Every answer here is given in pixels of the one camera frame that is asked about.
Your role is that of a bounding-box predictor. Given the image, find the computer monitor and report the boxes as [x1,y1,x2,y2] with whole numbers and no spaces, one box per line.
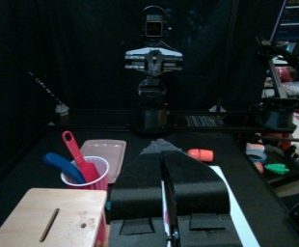
[269,0,299,42]

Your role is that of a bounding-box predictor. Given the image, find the orange toy carrot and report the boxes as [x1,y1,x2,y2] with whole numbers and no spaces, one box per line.
[186,148,214,163]

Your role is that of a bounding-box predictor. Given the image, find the blue and pink ring toy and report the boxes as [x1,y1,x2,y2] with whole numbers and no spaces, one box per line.
[244,142,269,165]

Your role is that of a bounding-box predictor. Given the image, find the blue toy spatula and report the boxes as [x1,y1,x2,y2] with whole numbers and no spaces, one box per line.
[42,151,87,185]

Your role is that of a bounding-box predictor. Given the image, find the red plastic cup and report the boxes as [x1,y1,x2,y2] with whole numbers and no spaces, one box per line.
[58,155,110,192]

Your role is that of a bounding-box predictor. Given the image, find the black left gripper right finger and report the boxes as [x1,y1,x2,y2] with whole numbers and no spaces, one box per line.
[158,138,244,247]

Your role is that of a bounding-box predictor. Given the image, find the red-fronted wooden drawer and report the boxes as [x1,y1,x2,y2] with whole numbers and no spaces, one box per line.
[93,192,111,247]

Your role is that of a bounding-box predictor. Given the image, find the black cylindrical stand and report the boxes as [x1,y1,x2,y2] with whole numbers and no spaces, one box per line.
[250,98,299,133]

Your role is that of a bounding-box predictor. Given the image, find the thin white cord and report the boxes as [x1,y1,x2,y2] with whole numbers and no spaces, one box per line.
[25,70,63,105]

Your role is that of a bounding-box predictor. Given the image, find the black side tray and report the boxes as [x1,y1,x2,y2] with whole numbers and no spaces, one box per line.
[241,141,299,190]

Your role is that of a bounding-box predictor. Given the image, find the white keyboard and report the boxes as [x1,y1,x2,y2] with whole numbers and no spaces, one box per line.
[281,81,299,97]

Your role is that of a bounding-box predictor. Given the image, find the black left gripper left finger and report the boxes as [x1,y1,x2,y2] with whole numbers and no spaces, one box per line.
[106,138,165,247]

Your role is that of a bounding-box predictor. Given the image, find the green bumpy toy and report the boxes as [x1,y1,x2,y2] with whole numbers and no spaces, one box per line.
[262,162,290,176]

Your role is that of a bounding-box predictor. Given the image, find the red toy spatula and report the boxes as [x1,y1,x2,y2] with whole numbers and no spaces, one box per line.
[59,130,101,183]

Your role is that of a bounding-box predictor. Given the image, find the white cutting board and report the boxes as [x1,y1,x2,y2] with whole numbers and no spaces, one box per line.
[161,165,261,247]

